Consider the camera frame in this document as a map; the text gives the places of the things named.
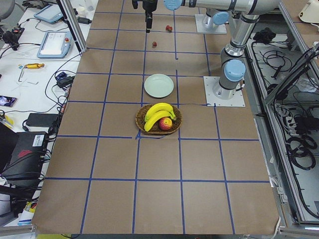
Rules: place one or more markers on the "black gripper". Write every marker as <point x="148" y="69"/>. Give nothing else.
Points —
<point x="148" y="6"/>

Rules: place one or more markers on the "pale green plate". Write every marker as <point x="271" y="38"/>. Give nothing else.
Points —
<point x="158" y="85"/>

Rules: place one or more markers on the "white paper cup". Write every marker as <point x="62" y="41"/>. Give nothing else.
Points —
<point x="81" y="11"/>

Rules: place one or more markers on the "yellow banana bunch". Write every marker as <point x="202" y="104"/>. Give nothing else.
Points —
<point x="156" y="112"/>

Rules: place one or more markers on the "near teach pendant blue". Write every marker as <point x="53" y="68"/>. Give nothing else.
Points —
<point x="55" y="45"/>

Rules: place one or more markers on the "teach pendant blue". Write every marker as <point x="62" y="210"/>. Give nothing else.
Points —
<point x="55" y="45"/>
<point x="50" y="14"/>

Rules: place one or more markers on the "far teach pendant blue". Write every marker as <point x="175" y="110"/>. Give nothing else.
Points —
<point x="50" y="14"/>

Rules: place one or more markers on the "red yellow apple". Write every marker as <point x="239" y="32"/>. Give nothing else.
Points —
<point x="165" y="123"/>

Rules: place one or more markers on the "brown wicker basket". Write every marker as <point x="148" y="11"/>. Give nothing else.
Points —
<point x="155" y="130"/>

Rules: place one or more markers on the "black power adapter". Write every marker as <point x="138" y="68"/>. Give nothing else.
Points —
<point x="41" y="120"/>

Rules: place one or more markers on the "smartphone on table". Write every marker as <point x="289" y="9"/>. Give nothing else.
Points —
<point x="7" y="101"/>

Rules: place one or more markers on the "black computer box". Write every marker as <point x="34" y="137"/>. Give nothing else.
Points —
<point x="21" y="153"/>

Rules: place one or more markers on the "aluminium frame post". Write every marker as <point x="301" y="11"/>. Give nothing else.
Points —
<point x="72" y="22"/>

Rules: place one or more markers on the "yellow handle screwdriver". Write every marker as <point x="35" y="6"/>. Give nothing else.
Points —
<point x="34" y="66"/>

